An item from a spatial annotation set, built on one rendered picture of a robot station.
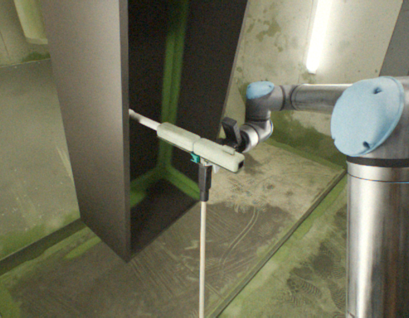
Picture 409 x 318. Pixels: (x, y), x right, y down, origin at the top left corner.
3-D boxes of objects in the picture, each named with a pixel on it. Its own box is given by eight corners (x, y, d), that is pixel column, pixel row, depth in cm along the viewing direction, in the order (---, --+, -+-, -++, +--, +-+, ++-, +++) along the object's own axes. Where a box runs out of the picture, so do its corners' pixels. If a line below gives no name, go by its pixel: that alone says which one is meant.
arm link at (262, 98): (273, 79, 102) (270, 111, 108) (242, 80, 100) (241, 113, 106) (285, 85, 94) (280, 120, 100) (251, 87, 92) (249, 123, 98)
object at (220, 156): (239, 212, 88) (247, 149, 75) (230, 221, 84) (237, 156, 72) (137, 155, 113) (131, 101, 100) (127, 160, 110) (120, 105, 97)
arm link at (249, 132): (259, 130, 96) (236, 120, 101) (252, 134, 93) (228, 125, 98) (255, 152, 101) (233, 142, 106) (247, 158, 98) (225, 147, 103)
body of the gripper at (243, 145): (226, 172, 90) (246, 158, 98) (229, 149, 86) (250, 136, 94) (207, 163, 94) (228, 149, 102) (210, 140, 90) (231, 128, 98)
